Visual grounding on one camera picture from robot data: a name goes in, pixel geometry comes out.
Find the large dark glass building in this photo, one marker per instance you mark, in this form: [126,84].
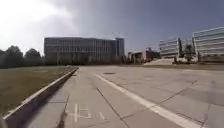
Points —
[83,50]

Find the white tiered building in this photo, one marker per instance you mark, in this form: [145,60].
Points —
[206,43]

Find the low brown building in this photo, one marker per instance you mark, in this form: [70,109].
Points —
[141,56]

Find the manhole cover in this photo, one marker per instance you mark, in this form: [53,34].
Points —
[109,73]

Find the grey concrete slab pavement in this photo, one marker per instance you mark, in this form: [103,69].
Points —
[110,90]

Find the group of dark trees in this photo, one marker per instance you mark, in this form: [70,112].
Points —
[16,57]

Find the low concrete kerb wall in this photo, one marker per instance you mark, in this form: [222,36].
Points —
[36,98]

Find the dry grass field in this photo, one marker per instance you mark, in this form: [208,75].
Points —
[20,81]

